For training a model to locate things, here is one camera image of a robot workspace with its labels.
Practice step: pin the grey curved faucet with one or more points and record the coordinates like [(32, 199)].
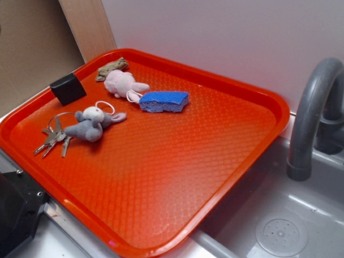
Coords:
[(319, 119)]

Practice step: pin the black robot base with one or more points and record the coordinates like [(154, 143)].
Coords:
[(22, 203)]

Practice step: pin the light wooden board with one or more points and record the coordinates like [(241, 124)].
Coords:
[(90, 27)]

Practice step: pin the grey plastic sink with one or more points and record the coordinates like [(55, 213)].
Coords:
[(229, 230)]

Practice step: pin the small black box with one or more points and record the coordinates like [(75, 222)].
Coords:
[(68, 89)]

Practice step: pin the orange plastic tray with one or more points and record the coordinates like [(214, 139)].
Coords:
[(151, 179)]

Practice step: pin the round sink drain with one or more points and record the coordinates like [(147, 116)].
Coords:
[(281, 235)]

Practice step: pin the silver key bunch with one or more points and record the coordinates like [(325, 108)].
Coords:
[(55, 134)]

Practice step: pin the blue sponge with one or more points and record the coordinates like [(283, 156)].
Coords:
[(164, 101)]

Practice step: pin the grey plush bunny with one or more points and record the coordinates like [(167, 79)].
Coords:
[(93, 121)]

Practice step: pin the pink plush bunny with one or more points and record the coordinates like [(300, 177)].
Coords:
[(123, 85)]

